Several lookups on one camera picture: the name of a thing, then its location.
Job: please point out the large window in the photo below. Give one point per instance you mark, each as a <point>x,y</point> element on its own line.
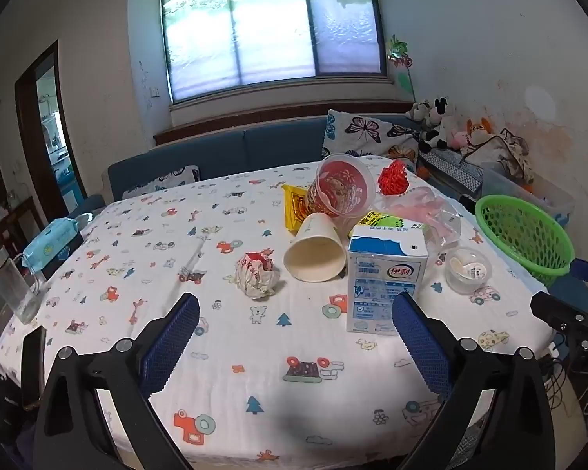
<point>235,34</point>

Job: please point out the black white patterned cushion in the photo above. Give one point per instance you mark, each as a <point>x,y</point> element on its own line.
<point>451,171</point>

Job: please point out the dark wooden cabinet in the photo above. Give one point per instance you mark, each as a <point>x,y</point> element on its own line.
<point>10,220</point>

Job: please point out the cartoon print tablecloth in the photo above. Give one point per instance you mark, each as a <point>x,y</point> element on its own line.
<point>142,254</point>

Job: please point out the small orange ball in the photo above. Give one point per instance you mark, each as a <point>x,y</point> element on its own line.
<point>422,172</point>

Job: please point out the pink plush toy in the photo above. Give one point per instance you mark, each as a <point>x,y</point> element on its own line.
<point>459,139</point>

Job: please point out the brown wooden window ledge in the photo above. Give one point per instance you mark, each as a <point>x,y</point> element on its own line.
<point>274,113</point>

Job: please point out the blue wet wipes pack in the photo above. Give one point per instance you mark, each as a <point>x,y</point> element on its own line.
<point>49,245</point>

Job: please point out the pink clear plastic bag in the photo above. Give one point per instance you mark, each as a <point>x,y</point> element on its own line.
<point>421,208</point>

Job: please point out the small clear plastic cup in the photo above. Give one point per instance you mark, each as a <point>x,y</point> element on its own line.
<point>465,269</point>

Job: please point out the blue white milk carton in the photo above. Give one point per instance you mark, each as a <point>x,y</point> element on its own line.
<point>372,293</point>

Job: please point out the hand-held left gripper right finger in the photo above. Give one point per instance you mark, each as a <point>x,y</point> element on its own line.
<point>419,347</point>

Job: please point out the small butterfly print pillow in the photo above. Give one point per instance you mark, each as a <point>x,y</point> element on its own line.
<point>161,181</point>

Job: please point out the blue sofa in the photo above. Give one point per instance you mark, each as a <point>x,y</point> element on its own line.
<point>215,156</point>

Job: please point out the paper ball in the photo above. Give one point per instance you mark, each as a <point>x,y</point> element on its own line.
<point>255,276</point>

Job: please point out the grey plush toy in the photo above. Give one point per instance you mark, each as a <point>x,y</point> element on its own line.
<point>418,110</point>

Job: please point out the clear plastic storage box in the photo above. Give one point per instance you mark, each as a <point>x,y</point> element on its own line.
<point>514,191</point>

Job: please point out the black white cow plush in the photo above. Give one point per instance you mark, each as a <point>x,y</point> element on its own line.
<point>433,137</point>

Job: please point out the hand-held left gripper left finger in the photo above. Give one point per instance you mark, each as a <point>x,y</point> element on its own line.
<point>171,347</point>

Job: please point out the black smartphone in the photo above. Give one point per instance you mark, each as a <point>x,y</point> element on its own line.
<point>33,367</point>

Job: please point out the white paper cup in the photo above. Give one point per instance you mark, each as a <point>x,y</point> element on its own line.
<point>313,249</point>

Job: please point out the brown framed doorway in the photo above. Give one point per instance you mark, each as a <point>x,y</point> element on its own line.
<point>54,132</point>

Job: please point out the yellow snack wrapper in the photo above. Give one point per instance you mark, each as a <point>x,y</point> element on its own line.
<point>294,205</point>

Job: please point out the green plastic basket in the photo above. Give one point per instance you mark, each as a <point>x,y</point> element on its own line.
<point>549,250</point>

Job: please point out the red foam fruit net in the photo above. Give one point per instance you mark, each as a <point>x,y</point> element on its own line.
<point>393,178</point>

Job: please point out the beige patterned cloth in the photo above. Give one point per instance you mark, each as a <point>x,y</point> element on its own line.
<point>509,154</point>

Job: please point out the green yellow drink carton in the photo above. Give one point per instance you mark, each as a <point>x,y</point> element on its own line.
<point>382,220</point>

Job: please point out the orange fox plush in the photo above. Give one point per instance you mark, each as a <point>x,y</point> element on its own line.
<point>480,129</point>

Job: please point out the clear glass pitcher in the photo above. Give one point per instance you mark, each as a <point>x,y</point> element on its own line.
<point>22,293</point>

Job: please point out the black handheld device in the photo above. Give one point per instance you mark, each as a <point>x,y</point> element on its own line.
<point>467,203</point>

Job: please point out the large butterfly print pillow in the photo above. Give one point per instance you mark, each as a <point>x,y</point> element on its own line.
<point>367,132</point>

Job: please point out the colourful pinwheel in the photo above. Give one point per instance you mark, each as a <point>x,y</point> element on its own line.
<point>397,56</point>

